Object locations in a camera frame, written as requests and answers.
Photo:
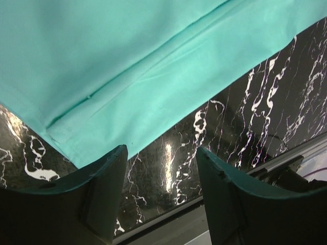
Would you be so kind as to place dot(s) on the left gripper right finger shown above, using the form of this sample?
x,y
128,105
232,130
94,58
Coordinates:
x,y
241,209

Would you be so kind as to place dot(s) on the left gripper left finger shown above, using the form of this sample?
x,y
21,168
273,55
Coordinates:
x,y
80,208

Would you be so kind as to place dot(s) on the teal t shirt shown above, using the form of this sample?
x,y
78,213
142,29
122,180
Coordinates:
x,y
87,76

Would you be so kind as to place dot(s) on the aluminium frame rail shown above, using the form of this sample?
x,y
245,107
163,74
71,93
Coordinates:
x,y
304,149

